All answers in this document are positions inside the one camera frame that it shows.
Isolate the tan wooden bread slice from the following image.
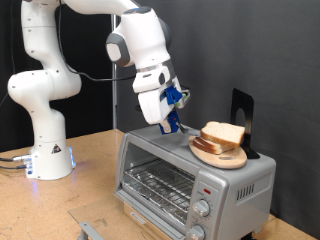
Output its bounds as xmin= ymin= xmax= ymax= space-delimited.
xmin=194 ymin=135 xmax=234 ymax=153

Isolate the wire oven rack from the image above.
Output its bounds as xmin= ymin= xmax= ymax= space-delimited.
xmin=123 ymin=158 xmax=196 ymax=224

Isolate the silver toaster oven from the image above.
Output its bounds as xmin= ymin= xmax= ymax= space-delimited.
xmin=114 ymin=120 xmax=278 ymax=240

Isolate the round wooden plate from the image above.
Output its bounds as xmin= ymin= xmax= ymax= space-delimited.
xmin=188 ymin=134 xmax=248 ymax=170

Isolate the grey base cable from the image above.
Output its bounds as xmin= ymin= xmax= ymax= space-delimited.
xmin=0 ymin=163 xmax=29 ymax=171
xmin=0 ymin=153 xmax=33 ymax=163

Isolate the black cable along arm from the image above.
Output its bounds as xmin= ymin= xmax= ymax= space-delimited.
xmin=54 ymin=2 xmax=137 ymax=83

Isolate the vertical metal pole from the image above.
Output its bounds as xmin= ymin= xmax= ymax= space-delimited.
xmin=111 ymin=14 xmax=119 ymax=130

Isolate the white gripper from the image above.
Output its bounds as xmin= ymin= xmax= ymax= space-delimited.
xmin=132 ymin=64 xmax=183 ymax=134

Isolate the black metal bookend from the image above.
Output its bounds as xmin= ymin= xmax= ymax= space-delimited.
xmin=229 ymin=88 xmax=261 ymax=160

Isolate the silver oven knob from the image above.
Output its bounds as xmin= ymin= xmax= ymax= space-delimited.
xmin=187 ymin=224 xmax=207 ymax=240
xmin=192 ymin=198 xmax=212 ymax=218

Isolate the dark grey backdrop panel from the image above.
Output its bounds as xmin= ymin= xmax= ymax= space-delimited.
xmin=116 ymin=0 xmax=320 ymax=239

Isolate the glass oven door with handle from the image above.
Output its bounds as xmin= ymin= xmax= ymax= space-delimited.
xmin=68 ymin=190 xmax=188 ymax=240

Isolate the black backdrop curtain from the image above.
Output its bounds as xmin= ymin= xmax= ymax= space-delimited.
xmin=0 ymin=0 xmax=114 ymax=153

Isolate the metal spatula with blue block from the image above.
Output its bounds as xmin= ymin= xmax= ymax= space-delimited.
xmin=158 ymin=110 xmax=203 ymax=137

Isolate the wrist camera on blue mount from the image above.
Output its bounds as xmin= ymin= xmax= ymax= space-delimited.
xmin=159 ymin=84 xmax=192 ymax=110

